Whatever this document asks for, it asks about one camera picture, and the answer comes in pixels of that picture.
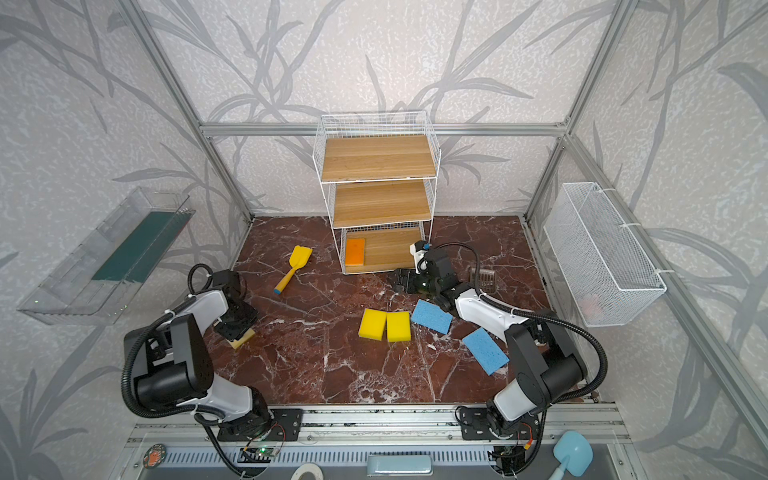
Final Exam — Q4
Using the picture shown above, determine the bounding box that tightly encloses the yellow foam sponge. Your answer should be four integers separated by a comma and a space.
386, 311, 412, 343
358, 308, 387, 341

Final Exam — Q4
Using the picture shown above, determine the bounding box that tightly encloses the beige orange scrub sponge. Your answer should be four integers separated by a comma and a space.
344, 238, 366, 267

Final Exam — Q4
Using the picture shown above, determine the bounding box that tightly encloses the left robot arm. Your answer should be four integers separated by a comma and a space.
120, 263, 273, 436

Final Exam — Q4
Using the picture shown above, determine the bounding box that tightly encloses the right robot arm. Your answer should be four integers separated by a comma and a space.
390, 240, 608, 438

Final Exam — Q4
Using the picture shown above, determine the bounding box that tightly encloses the blue cellulose sponge near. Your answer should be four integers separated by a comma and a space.
411, 300, 453, 335

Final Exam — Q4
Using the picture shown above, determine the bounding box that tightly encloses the blue cellulose sponge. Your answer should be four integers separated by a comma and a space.
411, 300, 453, 335
462, 328, 509, 376

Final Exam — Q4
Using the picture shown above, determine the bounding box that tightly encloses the yellow toy shovel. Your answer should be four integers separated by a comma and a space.
273, 245, 313, 295

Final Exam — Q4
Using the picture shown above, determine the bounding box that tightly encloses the blue cellulose sponge far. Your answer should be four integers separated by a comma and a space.
462, 328, 509, 376

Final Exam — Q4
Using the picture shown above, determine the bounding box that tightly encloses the green circuit board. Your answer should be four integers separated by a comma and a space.
237, 445, 282, 465

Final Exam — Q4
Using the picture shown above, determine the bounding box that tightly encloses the round orange sticker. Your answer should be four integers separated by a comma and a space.
142, 443, 167, 469

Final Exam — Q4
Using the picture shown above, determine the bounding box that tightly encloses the light blue rectangular box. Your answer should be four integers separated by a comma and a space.
366, 454, 433, 477

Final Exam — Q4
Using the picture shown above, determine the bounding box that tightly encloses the light blue brush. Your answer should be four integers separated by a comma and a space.
549, 431, 594, 480

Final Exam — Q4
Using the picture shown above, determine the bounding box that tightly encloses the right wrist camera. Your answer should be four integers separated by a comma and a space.
409, 240, 431, 273

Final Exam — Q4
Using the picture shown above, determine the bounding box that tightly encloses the white wire wooden shelf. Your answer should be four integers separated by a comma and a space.
312, 110, 442, 275

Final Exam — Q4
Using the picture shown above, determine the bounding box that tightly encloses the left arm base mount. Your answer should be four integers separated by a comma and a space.
217, 408, 304, 442

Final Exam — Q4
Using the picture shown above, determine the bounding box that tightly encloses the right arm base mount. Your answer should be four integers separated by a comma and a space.
454, 406, 541, 442

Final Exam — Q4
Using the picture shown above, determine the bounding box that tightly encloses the clear plastic wall tray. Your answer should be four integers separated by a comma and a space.
18, 187, 196, 326

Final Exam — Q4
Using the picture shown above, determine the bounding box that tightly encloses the white wire wall basket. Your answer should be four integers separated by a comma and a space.
544, 182, 667, 327

